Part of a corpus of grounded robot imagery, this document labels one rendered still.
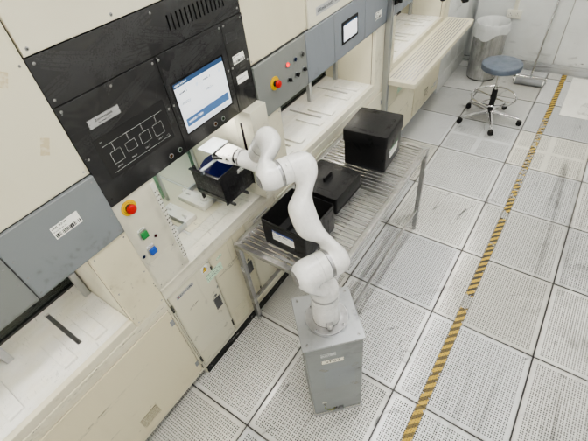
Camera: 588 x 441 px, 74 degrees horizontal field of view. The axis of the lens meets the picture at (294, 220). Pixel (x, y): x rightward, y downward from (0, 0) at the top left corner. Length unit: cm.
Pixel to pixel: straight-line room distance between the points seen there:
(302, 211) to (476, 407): 160
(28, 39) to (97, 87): 22
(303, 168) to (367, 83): 196
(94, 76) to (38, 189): 39
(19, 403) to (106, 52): 135
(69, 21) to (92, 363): 128
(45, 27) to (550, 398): 276
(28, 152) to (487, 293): 263
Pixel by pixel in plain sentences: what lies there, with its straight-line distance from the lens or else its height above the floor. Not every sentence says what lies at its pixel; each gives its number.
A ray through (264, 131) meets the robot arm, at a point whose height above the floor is 155.
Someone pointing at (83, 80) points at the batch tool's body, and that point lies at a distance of 144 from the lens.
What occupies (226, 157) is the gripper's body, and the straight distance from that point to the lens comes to 189.
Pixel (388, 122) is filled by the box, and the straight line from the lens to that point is 251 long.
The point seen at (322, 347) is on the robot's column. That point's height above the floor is 76.
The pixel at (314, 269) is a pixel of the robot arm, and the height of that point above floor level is 117.
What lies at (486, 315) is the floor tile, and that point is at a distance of 286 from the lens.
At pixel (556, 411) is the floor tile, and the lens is 269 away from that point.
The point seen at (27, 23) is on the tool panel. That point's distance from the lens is 137.
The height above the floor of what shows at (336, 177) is 86.
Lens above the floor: 231
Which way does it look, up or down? 44 degrees down
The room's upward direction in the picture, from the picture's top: 8 degrees counter-clockwise
